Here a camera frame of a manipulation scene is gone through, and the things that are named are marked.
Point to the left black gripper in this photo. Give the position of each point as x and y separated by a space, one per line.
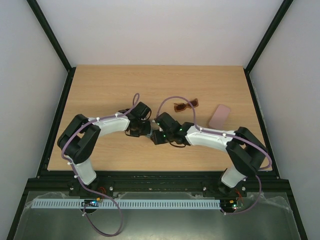
146 131

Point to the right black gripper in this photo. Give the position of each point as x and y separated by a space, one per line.
157 137

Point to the brown rectangular sunglasses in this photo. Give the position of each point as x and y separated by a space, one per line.
179 107

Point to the pink glasses case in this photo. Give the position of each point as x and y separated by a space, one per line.
219 117

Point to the blue cleaning cloth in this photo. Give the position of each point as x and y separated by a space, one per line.
149 135

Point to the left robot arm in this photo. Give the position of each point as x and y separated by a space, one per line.
78 140

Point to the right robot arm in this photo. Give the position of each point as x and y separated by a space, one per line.
246 152

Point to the metal floor plate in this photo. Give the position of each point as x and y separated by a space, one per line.
265 217

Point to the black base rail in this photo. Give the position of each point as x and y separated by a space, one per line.
153 181

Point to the light blue cable duct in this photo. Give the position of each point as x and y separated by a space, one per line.
129 204

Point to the left black frame post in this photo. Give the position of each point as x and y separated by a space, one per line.
42 20

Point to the black frame post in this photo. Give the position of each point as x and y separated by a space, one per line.
42 20
278 17

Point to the right black frame post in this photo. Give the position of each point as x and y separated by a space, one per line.
278 17

